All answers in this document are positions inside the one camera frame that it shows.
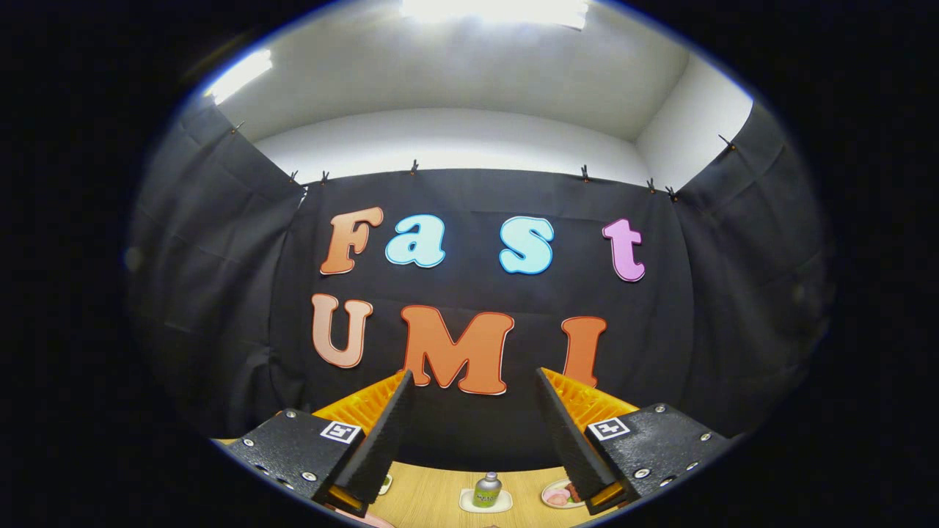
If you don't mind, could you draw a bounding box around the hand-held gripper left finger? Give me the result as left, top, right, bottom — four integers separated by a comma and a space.
220, 370, 415, 518

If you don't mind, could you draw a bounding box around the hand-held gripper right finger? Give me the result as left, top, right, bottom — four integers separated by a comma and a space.
536, 367, 734, 516

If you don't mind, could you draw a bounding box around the white oval plate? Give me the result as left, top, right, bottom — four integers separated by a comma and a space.
541, 478, 588, 510

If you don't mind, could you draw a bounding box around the round pink plate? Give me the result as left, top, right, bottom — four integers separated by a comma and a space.
334, 506, 397, 528

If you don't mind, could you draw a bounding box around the square white coaster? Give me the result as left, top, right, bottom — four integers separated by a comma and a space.
459, 488, 514, 513

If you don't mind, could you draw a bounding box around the green soda bottle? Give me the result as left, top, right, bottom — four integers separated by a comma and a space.
473, 472, 503, 508

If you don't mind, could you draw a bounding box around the row of small cloth clips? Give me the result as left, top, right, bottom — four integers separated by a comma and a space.
231, 123, 736, 200

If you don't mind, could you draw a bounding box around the slanted ceiling light strip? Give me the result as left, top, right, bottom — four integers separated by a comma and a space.
205, 50, 274, 103

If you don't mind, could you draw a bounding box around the wide ceiling light panel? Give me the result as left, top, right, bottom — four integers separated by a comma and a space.
400, 0, 591, 30

